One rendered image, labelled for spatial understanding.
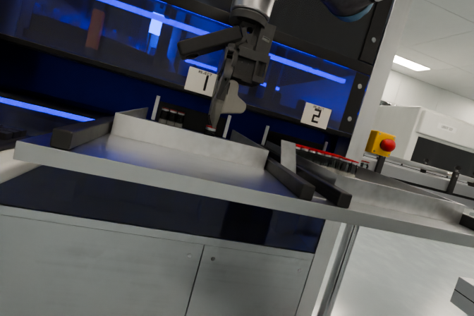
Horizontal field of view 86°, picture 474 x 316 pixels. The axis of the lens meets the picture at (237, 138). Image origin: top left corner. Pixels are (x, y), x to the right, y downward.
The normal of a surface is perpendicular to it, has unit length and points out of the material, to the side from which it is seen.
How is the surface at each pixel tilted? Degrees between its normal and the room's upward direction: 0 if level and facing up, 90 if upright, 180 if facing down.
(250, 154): 90
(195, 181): 90
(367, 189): 90
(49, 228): 90
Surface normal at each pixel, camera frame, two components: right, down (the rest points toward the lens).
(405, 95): 0.20, 0.15
